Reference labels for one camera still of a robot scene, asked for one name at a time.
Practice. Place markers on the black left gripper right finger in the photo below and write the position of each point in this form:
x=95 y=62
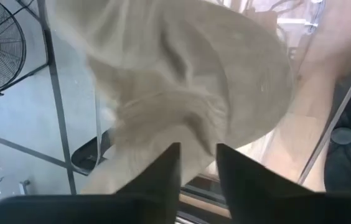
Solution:
x=256 y=193

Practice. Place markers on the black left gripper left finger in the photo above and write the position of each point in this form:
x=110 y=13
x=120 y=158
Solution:
x=150 y=202

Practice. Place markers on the beige fabric hat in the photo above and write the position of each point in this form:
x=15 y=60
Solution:
x=178 y=77

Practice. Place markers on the grey metal bar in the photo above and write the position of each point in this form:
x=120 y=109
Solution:
x=334 y=119

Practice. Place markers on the black frame foot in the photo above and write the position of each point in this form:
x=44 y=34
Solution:
x=85 y=155

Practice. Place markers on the small white floor bracket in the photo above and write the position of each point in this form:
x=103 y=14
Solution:
x=23 y=187

